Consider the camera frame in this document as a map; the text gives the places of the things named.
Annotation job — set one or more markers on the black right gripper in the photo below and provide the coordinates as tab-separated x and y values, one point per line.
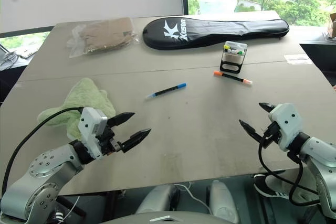
271	134

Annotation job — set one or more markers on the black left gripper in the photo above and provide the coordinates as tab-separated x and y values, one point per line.
107	140

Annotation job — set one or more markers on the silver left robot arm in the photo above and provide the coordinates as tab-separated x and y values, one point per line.
44	166

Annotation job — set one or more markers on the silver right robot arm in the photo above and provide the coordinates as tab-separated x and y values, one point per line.
319	153

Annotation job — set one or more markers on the orange capped marker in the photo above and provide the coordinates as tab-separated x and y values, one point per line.
232	77

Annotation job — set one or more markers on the blue capped marker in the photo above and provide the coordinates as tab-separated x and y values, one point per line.
166	91

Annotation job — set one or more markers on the marker holder box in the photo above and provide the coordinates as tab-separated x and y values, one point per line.
232	60

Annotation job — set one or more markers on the green fluffy cloth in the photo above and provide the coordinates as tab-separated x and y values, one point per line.
84	98

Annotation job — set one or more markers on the black and white sneaker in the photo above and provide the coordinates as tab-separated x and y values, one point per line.
273	184

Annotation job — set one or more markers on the silver rounded robot leg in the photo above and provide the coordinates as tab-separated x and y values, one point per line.
157	199
223	200

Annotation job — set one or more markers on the plastic bag with brown cardboard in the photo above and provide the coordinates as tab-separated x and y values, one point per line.
105	36

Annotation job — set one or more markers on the grey robot torso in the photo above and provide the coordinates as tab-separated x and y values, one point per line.
168	218

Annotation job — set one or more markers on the black Kason racket cover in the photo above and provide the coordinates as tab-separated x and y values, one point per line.
210	31

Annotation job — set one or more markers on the grey scissors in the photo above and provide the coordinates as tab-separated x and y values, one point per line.
8	58

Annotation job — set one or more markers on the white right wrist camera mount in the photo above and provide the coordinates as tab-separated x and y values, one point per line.
287	124

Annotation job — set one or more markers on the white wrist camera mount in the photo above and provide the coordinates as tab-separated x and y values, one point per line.
287	124
89	127

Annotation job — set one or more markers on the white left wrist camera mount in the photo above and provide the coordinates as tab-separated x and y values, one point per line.
89	127

